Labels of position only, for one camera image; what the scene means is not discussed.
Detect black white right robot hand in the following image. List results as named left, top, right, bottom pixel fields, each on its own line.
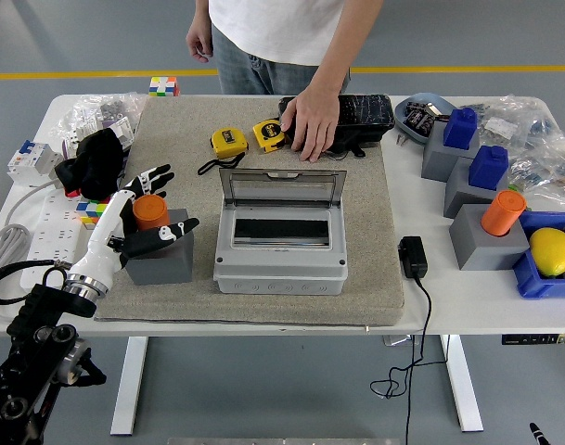
left=528, top=421, right=550, bottom=445

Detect person's right hand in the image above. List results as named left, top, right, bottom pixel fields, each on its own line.
left=186, top=20, right=214, bottom=65

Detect person's left hand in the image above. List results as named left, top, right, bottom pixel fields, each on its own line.
left=280, top=85, right=342, bottom=163

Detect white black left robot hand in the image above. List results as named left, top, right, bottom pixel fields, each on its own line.
left=67, top=163, right=201, bottom=292

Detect orange cylinder battery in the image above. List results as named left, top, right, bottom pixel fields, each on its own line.
left=132, top=194, right=171, bottom=233
left=481, top=189, right=528, bottom=236

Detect grey cube holder block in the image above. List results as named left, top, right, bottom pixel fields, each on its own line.
left=448, top=203, right=532, bottom=272
left=443, top=156, right=511, bottom=219
left=123, top=208, right=194, bottom=286
left=420, top=121, right=482, bottom=183

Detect grey electrical box clear lid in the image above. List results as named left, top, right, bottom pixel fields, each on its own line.
left=212, top=167, right=349, bottom=296

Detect black plastic tray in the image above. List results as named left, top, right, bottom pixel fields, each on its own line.
left=277, top=94, right=396, bottom=159

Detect multicolour puzzle cube white cross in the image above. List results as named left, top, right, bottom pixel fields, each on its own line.
left=148, top=75, right=181, bottom=98

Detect person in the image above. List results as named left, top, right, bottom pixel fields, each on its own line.
left=186, top=0, right=385, bottom=163

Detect white table leg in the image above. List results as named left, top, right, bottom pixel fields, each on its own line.
left=109, top=336, right=148, bottom=437
left=439, top=333, right=485, bottom=433

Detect black table control panel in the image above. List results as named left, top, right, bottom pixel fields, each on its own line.
left=501, top=332, right=565, bottom=347

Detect dark printed packet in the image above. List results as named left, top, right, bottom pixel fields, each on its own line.
left=416, top=111, right=437, bottom=136
left=404, top=102, right=426, bottom=127

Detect clear bag of small parts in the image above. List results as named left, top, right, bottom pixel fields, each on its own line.
left=49, top=91, right=148, bottom=154

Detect white circuit breaker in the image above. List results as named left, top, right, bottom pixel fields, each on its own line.
left=6, top=139, right=64, bottom=187

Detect pale blue dish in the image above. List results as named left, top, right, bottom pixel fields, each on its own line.
left=394, top=92, right=457, bottom=147

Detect blue bottle-shaped block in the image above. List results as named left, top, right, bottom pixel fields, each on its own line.
left=443, top=107, right=479, bottom=150
left=468, top=145, right=509, bottom=191

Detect blue plastic bin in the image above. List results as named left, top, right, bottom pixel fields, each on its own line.
left=512, top=210, right=565, bottom=299

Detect grey-brown mat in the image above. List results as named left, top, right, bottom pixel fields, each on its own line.
left=91, top=95, right=406, bottom=325

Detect yellow lemon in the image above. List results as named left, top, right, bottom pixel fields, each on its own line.
left=529, top=227, right=565, bottom=278

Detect clear bags of components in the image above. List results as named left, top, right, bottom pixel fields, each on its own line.
left=457, top=95, right=565, bottom=212

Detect white power strip with cable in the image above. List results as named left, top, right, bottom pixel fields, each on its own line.
left=0, top=178, right=86, bottom=324

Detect yellow tape measure with strap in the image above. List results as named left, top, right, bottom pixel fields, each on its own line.
left=197, top=127, right=250, bottom=176

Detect black power adapter with cord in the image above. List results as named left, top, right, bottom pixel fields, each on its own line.
left=369, top=235, right=434, bottom=445

